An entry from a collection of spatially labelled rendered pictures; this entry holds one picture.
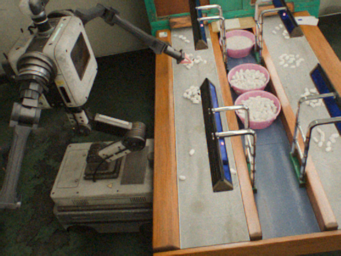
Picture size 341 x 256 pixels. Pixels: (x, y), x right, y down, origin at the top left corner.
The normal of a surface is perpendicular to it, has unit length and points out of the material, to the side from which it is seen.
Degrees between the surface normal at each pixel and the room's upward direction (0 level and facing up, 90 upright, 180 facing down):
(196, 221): 0
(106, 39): 90
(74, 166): 0
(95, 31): 90
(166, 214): 0
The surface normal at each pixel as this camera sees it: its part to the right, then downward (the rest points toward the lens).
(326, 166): -0.11, -0.73
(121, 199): -0.01, 0.68
